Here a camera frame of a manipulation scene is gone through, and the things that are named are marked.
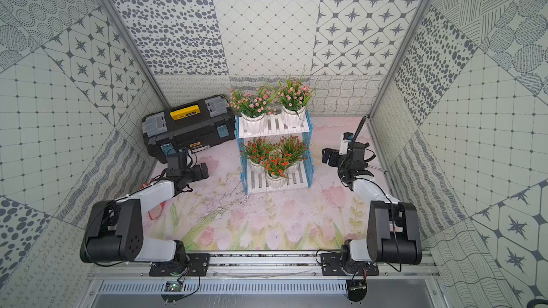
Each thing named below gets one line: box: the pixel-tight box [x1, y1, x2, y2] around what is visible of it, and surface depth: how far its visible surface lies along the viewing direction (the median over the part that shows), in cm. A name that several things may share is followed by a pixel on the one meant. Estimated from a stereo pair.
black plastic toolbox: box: [141, 94, 237, 164], surface depth 97 cm
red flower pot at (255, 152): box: [239, 136, 273, 175], surface depth 90 cm
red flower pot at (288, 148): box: [266, 134, 309, 163], surface depth 90 cm
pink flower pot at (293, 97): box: [275, 77, 314, 128], surface depth 72 cm
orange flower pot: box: [260, 154, 293, 189], surface depth 86 cm
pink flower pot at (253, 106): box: [229, 85, 277, 135], surface depth 71 cm
